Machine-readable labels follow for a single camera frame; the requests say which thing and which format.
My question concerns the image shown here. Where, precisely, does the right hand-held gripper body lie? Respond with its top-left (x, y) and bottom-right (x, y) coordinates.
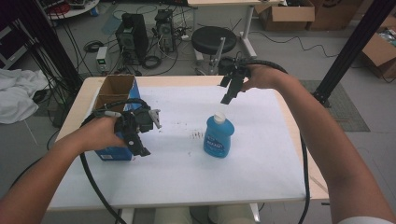
top-left (208, 36), bottom-right (252, 82)

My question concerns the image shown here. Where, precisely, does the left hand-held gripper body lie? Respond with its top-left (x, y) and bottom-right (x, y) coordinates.
top-left (113, 107), bottom-right (163, 142)

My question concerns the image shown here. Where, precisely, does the blue cardboard box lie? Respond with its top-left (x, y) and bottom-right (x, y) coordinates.
top-left (92, 74), bottom-right (143, 161)

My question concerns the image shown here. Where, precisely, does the blue bottle with white cap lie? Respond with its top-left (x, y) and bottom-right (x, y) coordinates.
top-left (203, 111), bottom-right (235, 159)

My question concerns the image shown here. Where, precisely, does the person's left hand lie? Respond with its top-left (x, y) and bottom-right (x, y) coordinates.
top-left (81, 115), bottom-right (128, 152)

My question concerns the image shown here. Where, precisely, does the person's right hand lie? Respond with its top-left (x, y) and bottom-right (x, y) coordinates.
top-left (240, 63), bottom-right (293, 93)

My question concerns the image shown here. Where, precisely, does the black round stool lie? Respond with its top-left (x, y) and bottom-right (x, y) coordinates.
top-left (191, 25), bottom-right (238, 77)

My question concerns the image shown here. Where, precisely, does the light wooden table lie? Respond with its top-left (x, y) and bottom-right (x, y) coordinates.
top-left (46, 75), bottom-right (331, 224)

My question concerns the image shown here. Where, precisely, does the white desk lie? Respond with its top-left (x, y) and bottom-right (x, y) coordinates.
top-left (186, 0), bottom-right (288, 61)

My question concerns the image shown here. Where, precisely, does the white table cover sheet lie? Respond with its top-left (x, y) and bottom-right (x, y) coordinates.
top-left (49, 85), bottom-right (307, 210)

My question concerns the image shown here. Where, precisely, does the white power supply unit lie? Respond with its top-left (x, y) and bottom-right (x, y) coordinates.
top-left (95, 46), bottom-right (109, 75)

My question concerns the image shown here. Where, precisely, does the small black computer tower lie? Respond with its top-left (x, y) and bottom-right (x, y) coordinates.
top-left (154, 8), bottom-right (177, 54)

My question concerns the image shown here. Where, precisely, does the open cardboard box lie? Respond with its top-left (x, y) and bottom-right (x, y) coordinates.
top-left (254, 0), bottom-right (316, 32)

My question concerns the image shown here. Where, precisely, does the large black computer tower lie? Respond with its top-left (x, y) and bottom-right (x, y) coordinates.
top-left (115, 12), bottom-right (149, 67)

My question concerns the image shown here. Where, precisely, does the closed brown cardboard box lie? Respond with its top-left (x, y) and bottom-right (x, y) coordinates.
top-left (306, 0), bottom-right (364, 32)

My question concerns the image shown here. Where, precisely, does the white cloth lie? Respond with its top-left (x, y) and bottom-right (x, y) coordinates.
top-left (0, 68), bottom-right (50, 125)

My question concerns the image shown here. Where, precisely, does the grey floor mat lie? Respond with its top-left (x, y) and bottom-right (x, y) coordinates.
top-left (298, 79), bottom-right (372, 133)

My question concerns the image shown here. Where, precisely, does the round white table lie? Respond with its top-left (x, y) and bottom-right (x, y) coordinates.
top-left (46, 0), bottom-right (101, 21)

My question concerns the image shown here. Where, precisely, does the cardboard box with contents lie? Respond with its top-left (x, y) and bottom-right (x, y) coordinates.
top-left (360, 15), bottom-right (396, 79)

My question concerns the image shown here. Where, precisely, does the grey cable plug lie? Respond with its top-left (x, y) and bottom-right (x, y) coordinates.
top-left (92, 110), bottom-right (122, 119)

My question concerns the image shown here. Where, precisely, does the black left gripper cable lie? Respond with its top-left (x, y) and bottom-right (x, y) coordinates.
top-left (78, 97), bottom-right (151, 224)

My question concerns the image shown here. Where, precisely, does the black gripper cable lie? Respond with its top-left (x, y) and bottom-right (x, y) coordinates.
top-left (237, 58), bottom-right (312, 224)
top-left (78, 97), bottom-right (151, 224)

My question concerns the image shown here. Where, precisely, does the coiled black cable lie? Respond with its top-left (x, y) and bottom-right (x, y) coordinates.
top-left (141, 54), bottom-right (163, 70)

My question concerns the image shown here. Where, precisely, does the thin black floor cable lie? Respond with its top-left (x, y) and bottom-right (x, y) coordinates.
top-left (248, 30), bottom-right (340, 59)

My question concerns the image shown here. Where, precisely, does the black metal stand post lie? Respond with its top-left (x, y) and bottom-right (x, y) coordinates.
top-left (312, 0), bottom-right (396, 109)
top-left (18, 0), bottom-right (84, 94)

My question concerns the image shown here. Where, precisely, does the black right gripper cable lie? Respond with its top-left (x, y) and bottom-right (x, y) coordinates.
top-left (237, 58), bottom-right (312, 224)

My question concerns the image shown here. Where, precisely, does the black looped floor cable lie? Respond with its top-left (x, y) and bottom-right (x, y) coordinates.
top-left (8, 129), bottom-right (61, 191)

